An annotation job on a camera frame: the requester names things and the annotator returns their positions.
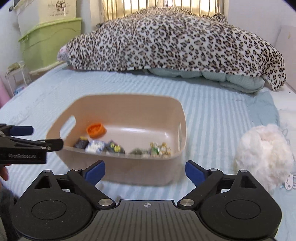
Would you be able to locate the light teal quilted duvet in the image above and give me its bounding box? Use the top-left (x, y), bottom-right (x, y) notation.
top-left (141, 68), bottom-right (265, 93)

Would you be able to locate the green plastic storage bin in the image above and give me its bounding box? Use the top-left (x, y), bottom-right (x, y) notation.
top-left (18, 18), bottom-right (82, 74)

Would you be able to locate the person's left hand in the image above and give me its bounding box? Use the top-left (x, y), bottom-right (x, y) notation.
top-left (0, 165), bottom-right (9, 181)

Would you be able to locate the green packet of seeds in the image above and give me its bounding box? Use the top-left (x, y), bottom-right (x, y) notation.
top-left (128, 148), bottom-right (151, 156)

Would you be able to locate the dark packet with yellow print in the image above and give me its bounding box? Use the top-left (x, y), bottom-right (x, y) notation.
top-left (104, 140), bottom-right (125, 154)

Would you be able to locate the beige plastic storage basket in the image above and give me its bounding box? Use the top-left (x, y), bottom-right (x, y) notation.
top-left (47, 94), bottom-right (187, 186)

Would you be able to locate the white blue small carton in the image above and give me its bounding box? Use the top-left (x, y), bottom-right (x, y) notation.
top-left (85, 140), bottom-right (106, 154)

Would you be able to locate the black small box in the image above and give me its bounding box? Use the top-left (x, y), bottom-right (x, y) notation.
top-left (73, 137), bottom-right (89, 149)

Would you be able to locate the white pillow with bunny print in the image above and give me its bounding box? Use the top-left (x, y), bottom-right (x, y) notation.
top-left (278, 110), bottom-right (295, 191)

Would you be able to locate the white wire side rack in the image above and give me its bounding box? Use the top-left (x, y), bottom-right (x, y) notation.
top-left (5, 61), bottom-right (32, 96)

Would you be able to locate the leopard print blanket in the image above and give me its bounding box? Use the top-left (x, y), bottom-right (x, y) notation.
top-left (57, 6), bottom-right (287, 91)

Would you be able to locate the white fluffy plush toy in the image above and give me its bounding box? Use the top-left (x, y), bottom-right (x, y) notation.
top-left (234, 124), bottom-right (295, 193)

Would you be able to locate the striped light blue bed sheet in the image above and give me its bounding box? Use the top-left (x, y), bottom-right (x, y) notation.
top-left (0, 62), bottom-right (296, 241)

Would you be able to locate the white storage bin with cartoon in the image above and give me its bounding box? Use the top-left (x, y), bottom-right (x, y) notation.
top-left (13, 0), bottom-right (77, 35)

